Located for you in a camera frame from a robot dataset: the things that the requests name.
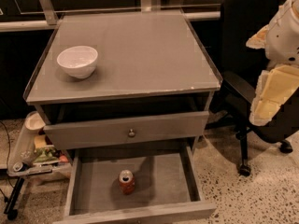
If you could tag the black office chair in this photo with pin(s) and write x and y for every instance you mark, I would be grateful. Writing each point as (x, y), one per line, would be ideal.
(240, 67)

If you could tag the black tray stand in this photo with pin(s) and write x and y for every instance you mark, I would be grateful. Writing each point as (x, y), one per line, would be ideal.
(10, 210)

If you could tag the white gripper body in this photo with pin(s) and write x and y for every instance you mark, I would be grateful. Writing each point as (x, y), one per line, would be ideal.
(284, 37)

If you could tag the red coke can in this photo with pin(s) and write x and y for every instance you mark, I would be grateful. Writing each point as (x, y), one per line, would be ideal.
(126, 181)

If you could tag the silver metal rail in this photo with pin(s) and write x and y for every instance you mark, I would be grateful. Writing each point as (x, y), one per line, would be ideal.
(31, 15)

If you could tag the clear tray of snacks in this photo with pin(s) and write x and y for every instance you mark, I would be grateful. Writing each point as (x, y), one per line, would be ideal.
(33, 153)

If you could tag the grey drawer cabinet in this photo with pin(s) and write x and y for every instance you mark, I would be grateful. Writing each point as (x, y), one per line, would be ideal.
(148, 65)

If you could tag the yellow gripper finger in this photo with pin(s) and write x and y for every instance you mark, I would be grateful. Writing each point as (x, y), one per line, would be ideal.
(257, 41)
(273, 89)

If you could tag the grey open middle drawer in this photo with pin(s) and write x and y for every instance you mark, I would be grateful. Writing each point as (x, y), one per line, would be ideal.
(167, 188)

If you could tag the grey upper drawer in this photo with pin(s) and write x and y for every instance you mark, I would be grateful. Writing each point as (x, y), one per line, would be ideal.
(108, 132)

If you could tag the round metal drawer knob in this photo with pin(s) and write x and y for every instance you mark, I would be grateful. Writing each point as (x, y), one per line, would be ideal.
(131, 133)

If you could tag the white ceramic bowl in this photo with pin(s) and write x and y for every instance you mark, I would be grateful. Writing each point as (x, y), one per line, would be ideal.
(78, 61)

